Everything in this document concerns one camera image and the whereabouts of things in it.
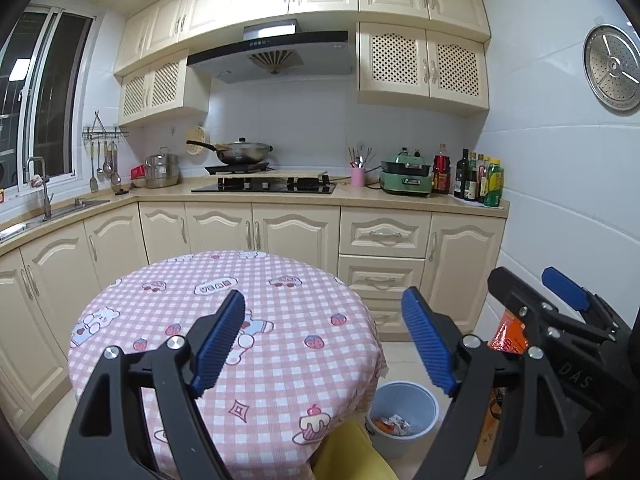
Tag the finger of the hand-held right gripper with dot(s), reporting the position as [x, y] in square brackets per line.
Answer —
[515, 292]
[565, 287]

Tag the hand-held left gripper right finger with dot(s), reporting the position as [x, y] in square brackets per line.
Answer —
[430, 345]

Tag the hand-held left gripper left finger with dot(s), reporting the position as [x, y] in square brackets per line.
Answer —
[217, 345]

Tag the blue plastic bin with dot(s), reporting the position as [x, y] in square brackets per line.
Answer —
[400, 400]

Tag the heap of wrappers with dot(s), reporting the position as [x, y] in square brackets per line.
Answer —
[392, 425]

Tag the orange printed bag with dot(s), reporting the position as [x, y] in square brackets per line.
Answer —
[507, 337]

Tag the pink checked tablecloth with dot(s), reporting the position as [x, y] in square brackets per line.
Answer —
[300, 340]

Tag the green yellow bottle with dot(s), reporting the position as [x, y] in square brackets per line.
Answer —
[495, 187]

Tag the brown sauce bottle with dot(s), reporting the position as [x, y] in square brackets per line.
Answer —
[483, 185]

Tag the dark glass bottle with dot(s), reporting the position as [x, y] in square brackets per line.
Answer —
[461, 180]
[472, 185]

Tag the yellow chair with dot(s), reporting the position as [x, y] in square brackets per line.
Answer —
[350, 455]

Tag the red label bottle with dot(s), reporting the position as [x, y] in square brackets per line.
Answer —
[441, 175]

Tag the cream base cabinets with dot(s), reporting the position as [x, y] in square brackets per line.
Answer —
[295, 230]

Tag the green electric cooker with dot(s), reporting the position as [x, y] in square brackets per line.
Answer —
[405, 182]

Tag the black gas hob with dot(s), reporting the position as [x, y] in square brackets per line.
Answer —
[265, 187]

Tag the beige countertop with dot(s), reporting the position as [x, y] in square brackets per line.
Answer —
[350, 193]

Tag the steel stock pot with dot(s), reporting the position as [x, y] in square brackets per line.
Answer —
[162, 172]

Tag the pink utensil holder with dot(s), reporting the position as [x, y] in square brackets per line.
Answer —
[358, 177]

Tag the small red box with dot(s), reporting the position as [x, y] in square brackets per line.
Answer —
[138, 172]

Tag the steel wok with lid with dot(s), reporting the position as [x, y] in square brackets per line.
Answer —
[242, 151]

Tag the hanging ladle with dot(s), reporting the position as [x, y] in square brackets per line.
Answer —
[115, 178]

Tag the steel sink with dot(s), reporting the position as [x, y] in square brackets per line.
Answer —
[75, 206]

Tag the bundle of chopsticks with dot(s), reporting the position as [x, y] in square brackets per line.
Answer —
[357, 157]

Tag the hanging spatula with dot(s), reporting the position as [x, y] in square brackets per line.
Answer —
[93, 184]

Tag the hanging spoon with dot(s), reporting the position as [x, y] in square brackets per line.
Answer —
[100, 170]

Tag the yellow round strainer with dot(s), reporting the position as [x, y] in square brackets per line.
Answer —
[198, 135]

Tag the steel faucet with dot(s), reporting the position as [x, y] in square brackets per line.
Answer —
[47, 205]

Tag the round steel steamer plate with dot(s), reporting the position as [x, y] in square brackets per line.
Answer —
[610, 67]

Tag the sliding window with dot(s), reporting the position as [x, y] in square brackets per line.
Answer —
[55, 100]

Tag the black range hood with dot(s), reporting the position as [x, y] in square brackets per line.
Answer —
[270, 47]

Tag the wall utensil rack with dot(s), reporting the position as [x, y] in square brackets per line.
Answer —
[105, 132]

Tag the lattice door wall cabinet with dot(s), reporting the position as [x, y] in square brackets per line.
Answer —
[160, 85]
[400, 60]

